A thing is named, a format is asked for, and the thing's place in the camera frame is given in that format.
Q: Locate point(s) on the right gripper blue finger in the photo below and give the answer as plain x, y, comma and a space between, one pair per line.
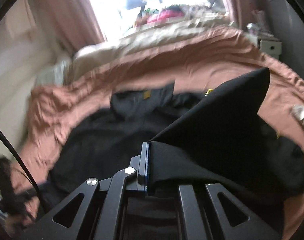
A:
138, 183

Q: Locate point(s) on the black polo shirt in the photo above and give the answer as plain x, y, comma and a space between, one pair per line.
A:
194, 137

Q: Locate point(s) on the beige pillow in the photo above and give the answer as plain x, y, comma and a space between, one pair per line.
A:
151, 36

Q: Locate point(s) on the brown satin duvet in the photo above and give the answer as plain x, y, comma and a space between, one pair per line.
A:
199, 63

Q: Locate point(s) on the clutter pile by window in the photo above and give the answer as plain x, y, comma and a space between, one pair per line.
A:
186, 11

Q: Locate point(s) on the white bedside cabinet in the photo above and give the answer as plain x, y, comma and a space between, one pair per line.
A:
272, 48

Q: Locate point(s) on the pink curtain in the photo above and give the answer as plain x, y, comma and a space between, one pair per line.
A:
74, 22

